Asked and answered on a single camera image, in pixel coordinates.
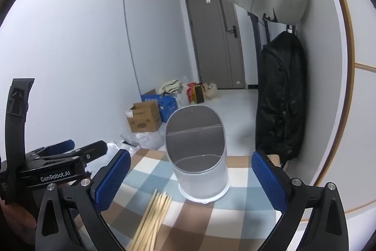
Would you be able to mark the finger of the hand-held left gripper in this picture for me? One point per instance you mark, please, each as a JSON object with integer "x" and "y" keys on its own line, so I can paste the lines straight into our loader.
{"x": 91, "y": 151}
{"x": 66, "y": 144}

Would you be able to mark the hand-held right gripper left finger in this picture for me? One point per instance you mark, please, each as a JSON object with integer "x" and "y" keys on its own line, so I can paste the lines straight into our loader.
{"x": 113, "y": 180}

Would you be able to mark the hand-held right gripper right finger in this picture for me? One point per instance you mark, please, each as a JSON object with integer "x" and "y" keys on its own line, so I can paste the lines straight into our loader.
{"x": 268, "y": 183}

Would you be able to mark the pile of chopsticks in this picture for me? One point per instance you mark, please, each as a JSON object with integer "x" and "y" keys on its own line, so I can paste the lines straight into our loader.
{"x": 152, "y": 218}

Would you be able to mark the clear plastic utensil holder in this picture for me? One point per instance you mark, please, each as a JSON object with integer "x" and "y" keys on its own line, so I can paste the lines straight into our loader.
{"x": 202, "y": 183}

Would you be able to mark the person's left hand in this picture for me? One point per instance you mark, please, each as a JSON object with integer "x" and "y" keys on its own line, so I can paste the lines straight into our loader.
{"x": 17, "y": 218}

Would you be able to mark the clear plastic bag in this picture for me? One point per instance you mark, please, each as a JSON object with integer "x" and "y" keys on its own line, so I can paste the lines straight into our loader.
{"x": 113, "y": 148}

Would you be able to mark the checked tablecloth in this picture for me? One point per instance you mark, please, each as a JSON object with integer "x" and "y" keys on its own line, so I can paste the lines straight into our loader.
{"x": 241, "y": 209}

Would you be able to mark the brown cardboard box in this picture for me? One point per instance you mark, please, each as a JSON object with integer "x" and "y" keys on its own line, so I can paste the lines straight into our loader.
{"x": 145, "y": 118}

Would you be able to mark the blue cardboard box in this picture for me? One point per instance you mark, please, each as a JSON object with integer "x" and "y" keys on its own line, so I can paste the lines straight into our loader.
{"x": 168, "y": 105}

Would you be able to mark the black backpack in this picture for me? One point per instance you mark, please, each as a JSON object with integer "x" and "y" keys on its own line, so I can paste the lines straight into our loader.
{"x": 279, "y": 92}

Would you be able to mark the white plastic bag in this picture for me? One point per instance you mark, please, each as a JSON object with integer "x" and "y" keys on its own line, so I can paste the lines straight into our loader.
{"x": 182, "y": 96}

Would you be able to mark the beige plastic bag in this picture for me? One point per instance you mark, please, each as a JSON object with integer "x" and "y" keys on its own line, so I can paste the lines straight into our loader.
{"x": 212, "y": 91}

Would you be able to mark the black and yellow paper bag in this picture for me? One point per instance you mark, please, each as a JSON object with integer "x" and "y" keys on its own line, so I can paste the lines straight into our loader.
{"x": 199, "y": 94}

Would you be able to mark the white cabinet with wood trim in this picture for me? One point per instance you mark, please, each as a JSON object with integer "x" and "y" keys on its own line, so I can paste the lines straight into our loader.
{"x": 364, "y": 121}

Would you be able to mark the red snack bag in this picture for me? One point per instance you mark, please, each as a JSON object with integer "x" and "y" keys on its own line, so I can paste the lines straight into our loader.
{"x": 191, "y": 92}

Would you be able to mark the black metal rack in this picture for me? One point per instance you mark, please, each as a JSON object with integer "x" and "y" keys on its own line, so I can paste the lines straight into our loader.
{"x": 255, "y": 42}

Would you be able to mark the grey door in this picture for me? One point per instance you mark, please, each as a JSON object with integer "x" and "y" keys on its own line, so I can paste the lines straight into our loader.
{"x": 205, "y": 42}

